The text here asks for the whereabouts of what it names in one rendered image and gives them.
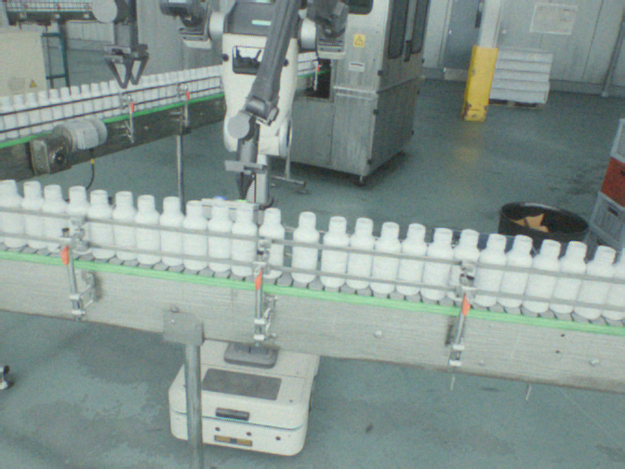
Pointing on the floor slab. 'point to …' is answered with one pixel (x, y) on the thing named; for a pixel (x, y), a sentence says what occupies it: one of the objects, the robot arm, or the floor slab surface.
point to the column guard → (479, 84)
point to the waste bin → (564, 220)
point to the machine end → (365, 90)
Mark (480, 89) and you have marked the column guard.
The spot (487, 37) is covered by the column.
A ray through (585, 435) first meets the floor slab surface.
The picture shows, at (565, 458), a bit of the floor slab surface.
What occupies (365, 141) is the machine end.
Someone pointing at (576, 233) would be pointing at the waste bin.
